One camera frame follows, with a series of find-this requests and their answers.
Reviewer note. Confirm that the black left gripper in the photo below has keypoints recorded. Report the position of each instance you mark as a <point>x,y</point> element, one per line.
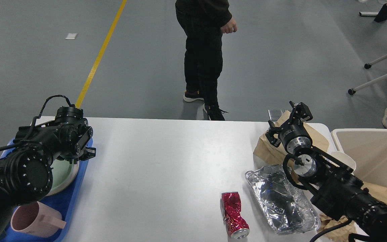
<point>85,154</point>

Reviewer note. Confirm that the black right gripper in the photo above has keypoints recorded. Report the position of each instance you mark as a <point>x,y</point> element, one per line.
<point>294,135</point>

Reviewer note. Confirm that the green plate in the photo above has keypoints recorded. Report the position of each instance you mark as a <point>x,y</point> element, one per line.
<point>60,174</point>

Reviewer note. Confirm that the pink mug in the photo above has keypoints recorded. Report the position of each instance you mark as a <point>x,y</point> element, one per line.
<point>37,219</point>

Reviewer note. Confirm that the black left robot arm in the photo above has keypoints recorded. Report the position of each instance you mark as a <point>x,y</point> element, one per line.
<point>25,172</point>

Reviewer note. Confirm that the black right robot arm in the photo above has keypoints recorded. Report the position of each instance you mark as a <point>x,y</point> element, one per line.
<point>336,191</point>

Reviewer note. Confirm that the pink plate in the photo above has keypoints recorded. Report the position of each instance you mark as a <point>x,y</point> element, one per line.
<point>69,183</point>

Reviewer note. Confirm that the blue plastic tray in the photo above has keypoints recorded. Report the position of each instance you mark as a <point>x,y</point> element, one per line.
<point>64,202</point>

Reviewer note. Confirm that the white paper cup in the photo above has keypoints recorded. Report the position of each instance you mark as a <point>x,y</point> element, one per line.
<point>344,158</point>

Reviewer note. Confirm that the aluminium foil tray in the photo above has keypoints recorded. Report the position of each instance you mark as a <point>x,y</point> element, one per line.
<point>285,207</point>

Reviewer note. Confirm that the beige plastic bin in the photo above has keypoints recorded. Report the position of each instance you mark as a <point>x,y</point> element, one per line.
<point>368,148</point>

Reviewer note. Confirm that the crushed red can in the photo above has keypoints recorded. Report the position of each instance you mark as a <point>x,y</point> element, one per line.
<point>237,227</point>

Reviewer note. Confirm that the white paper scrap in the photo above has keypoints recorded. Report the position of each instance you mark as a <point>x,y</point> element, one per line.
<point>71,36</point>

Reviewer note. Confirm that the brown paper in bin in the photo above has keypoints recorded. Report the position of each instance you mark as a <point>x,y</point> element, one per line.
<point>377,191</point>

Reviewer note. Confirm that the person in black trousers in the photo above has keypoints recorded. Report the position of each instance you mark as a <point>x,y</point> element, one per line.
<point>204,22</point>

